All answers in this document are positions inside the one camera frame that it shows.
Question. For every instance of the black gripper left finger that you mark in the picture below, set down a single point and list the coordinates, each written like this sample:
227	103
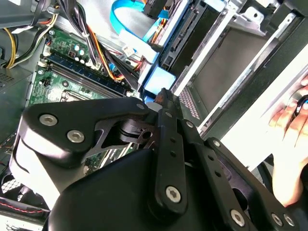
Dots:
72	120

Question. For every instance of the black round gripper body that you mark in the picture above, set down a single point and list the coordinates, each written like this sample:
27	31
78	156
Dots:
108	204

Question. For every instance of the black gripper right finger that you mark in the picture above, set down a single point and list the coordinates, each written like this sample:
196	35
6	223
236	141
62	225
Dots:
216	168

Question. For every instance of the round black blue-ringed tool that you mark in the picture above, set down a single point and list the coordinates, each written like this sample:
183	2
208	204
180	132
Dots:
299	106

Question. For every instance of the hard disk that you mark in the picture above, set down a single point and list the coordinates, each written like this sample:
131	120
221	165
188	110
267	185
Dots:
190	48

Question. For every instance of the person's bare hand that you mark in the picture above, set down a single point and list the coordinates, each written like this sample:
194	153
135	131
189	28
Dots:
291	156

